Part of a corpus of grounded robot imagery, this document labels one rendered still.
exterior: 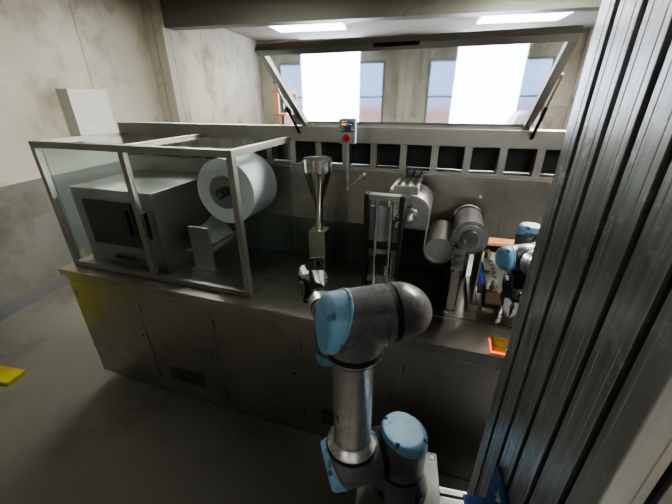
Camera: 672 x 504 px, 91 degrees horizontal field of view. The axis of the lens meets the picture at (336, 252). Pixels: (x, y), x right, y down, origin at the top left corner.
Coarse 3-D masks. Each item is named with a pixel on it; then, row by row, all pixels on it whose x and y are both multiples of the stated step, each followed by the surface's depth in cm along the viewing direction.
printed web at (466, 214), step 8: (424, 192) 149; (424, 200) 139; (432, 200) 158; (464, 208) 157; (472, 208) 155; (456, 216) 156; (464, 216) 147; (472, 216) 145; (480, 216) 150; (456, 224) 146; (424, 240) 146; (392, 264) 160; (392, 272) 164
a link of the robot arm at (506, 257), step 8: (504, 248) 98; (512, 248) 97; (520, 248) 97; (528, 248) 95; (496, 256) 101; (504, 256) 97; (512, 256) 96; (520, 256) 95; (528, 256) 92; (504, 264) 98; (512, 264) 96; (520, 264) 94; (528, 264) 91
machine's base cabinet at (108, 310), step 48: (96, 288) 191; (96, 336) 213; (144, 336) 196; (192, 336) 182; (240, 336) 169; (288, 336) 158; (192, 384) 201; (240, 384) 186; (288, 384) 173; (384, 384) 151; (432, 384) 143; (480, 384) 135; (432, 432) 154; (480, 432) 145
